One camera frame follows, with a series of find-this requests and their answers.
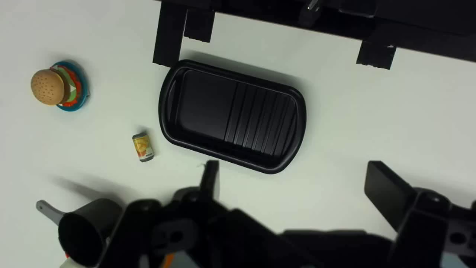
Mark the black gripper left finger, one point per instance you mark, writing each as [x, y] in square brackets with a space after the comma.
[209, 179]

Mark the small brown cork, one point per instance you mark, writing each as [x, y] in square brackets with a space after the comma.
[143, 146]

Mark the black rectangular ridged tray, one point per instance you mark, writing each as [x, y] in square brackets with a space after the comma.
[233, 116]

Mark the toy hamburger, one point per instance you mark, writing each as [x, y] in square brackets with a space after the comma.
[48, 87]

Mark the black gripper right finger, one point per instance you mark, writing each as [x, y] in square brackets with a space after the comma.
[389, 194]

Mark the small teal saucer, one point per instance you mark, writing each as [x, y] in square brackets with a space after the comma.
[79, 90]

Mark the black perforated mounting table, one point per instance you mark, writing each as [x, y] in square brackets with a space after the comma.
[422, 20]

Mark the black table bracket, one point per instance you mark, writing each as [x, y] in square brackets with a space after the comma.
[377, 54]
[172, 34]

